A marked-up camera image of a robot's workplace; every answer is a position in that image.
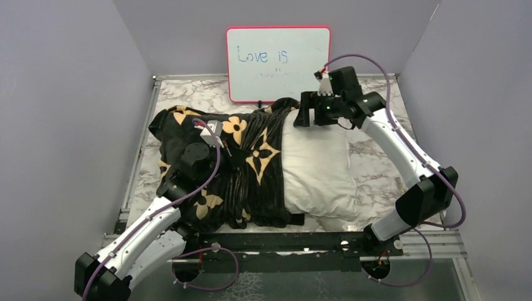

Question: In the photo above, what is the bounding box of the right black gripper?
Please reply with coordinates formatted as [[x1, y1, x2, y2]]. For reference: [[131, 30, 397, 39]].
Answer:
[[295, 91, 345, 127]]

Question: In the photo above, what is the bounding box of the clear plastic ruler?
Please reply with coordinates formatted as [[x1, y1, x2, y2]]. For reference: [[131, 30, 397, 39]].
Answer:
[[394, 177, 408, 196]]

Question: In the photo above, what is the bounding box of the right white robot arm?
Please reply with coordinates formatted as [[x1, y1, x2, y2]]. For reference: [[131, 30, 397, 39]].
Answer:
[[293, 66, 458, 255]]

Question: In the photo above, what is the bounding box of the purple cable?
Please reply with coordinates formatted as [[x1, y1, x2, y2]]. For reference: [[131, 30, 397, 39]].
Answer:
[[315, 54, 467, 288], [81, 118, 240, 301]]

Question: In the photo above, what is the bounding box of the white pillow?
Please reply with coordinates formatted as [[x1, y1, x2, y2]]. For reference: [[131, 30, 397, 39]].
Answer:
[[281, 111, 359, 231]]

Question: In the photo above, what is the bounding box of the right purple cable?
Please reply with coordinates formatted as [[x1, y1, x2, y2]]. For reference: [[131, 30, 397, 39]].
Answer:
[[315, 54, 467, 288]]

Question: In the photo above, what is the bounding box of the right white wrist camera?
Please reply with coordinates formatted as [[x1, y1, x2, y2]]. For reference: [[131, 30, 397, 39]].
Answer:
[[317, 72, 334, 97]]

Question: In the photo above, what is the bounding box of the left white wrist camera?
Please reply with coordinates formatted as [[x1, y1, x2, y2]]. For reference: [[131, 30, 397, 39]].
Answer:
[[197, 120, 224, 148]]

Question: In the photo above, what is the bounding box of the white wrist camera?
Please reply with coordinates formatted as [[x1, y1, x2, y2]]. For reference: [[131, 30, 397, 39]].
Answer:
[[197, 120, 224, 148], [317, 72, 334, 97]]

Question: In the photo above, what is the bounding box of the pink framed whiteboard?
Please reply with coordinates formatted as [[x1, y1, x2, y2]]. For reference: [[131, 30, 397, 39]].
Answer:
[[226, 26, 331, 103]]

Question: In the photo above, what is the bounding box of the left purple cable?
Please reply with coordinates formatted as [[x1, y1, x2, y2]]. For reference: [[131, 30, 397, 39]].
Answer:
[[81, 118, 240, 301]]

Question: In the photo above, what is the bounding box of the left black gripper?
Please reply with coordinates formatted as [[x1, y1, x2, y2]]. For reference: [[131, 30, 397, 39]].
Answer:
[[198, 138, 251, 187]]

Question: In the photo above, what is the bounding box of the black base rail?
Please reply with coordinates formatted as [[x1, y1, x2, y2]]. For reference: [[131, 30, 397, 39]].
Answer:
[[171, 232, 403, 275]]

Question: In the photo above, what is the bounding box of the black floral plush pillowcase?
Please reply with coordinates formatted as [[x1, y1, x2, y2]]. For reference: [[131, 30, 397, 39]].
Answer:
[[149, 98, 305, 233]]

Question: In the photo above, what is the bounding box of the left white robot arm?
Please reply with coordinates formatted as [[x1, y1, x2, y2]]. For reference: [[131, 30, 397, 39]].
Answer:
[[74, 140, 235, 300]]

